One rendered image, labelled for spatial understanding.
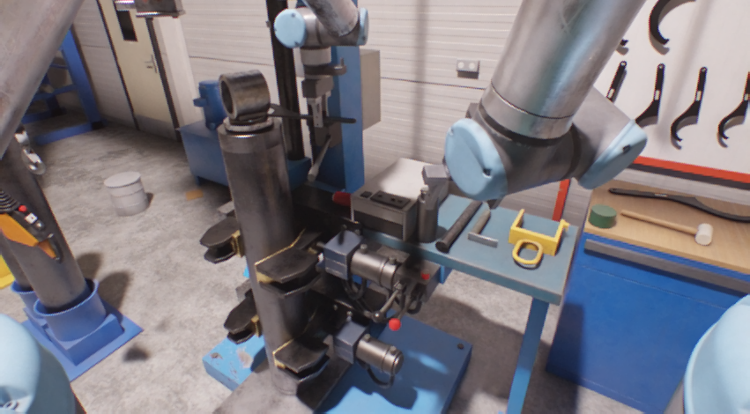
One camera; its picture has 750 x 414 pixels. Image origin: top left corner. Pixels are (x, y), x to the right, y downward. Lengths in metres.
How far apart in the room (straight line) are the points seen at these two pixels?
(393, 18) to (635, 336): 2.56
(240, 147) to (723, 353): 1.24
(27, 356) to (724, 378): 0.35
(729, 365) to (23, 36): 0.54
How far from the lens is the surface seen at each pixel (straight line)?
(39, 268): 2.62
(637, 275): 2.00
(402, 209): 1.35
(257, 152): 1.33
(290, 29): 1.04
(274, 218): 1.45
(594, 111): 0.50
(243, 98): 1.30
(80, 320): 2.79
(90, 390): 2.77
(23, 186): 2.44
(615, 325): 2.19
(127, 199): 4.20
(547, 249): 1.44
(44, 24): 0.48
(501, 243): 1.46
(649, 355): 2.28
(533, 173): 0.42
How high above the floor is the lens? 1.90
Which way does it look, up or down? 27 degrees down
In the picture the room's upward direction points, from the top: 1 degrees counter-clockwise
